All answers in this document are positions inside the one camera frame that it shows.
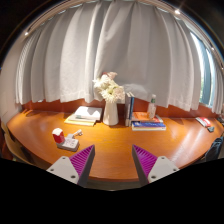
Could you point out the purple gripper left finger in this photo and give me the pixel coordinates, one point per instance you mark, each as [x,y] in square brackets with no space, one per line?
[75,168]

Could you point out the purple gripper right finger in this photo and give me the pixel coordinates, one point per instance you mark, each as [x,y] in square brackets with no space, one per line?
[151,168]

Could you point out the red and white charger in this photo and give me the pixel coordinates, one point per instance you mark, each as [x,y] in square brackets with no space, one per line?
[58,135]

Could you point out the blue flat book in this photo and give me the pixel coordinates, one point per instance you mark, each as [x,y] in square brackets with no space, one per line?
[148,126]

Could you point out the yellow book under stack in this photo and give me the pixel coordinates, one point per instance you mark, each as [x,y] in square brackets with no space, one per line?
[80,120]

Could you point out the orange flat book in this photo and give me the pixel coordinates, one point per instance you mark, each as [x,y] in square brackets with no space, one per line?
[144,117]

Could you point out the white book on stack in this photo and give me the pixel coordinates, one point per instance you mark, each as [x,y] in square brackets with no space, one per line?
[91,113]

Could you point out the clear plastic bottle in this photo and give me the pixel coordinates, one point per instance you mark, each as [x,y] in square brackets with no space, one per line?
[152,107]

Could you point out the white ceramic vase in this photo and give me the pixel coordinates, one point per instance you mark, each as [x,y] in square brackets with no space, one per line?
[110,116]

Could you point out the dark chair at right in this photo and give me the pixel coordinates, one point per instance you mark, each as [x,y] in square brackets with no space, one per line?
[214,151]

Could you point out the upright blue book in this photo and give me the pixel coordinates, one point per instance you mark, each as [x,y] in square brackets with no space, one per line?
[131,108]

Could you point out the small grey object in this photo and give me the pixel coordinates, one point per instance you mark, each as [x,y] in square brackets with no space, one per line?
[211,129]

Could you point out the upright grey book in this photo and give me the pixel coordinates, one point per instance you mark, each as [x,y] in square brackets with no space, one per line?
[127,108]

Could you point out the white flower bouquet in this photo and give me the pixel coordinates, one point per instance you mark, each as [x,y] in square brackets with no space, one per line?
[109,90]

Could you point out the white curtain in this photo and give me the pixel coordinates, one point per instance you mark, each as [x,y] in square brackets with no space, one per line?
[152,53]

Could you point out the window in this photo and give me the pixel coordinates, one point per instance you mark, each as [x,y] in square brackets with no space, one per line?
[207,71]

